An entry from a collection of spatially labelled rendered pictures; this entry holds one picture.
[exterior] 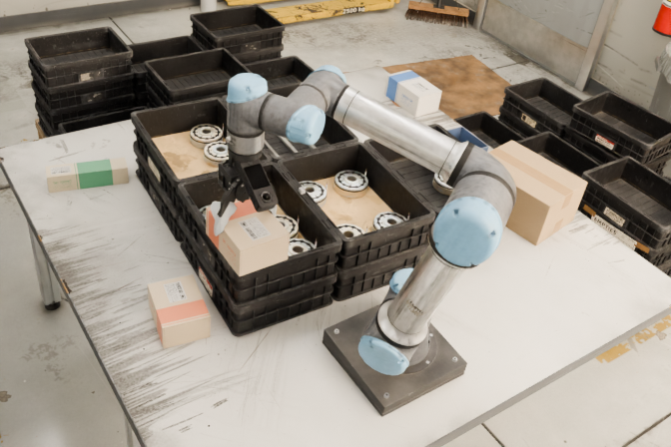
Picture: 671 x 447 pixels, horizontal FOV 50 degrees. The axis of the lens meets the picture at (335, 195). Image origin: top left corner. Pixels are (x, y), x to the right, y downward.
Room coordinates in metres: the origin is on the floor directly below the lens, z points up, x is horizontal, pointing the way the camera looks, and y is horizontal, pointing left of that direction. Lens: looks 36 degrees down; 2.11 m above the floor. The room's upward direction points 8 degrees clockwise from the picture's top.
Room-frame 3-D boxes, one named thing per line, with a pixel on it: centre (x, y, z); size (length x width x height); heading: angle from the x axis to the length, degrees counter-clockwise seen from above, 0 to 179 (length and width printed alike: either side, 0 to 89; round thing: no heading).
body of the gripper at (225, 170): (1.23, 0.20, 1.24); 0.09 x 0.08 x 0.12; 38
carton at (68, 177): (1.80, 0.78, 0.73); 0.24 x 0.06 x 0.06; 116
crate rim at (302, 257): (1.48, 0.20, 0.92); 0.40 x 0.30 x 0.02; 35
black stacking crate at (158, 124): (1.81, 0.43, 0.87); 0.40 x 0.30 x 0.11; 35
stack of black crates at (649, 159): (2.93, -1.26, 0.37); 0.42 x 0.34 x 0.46; 38
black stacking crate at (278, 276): (1.48, 0.20, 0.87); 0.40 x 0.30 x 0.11; 35
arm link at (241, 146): (1.23, 0.20, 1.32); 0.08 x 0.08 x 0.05
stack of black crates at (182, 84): (2.86, 0.68, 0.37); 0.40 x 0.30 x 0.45; 128
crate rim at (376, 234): (1.65, -0.05, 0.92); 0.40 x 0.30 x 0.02; 35
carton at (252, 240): (1.21, 0.18, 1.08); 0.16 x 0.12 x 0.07; 38
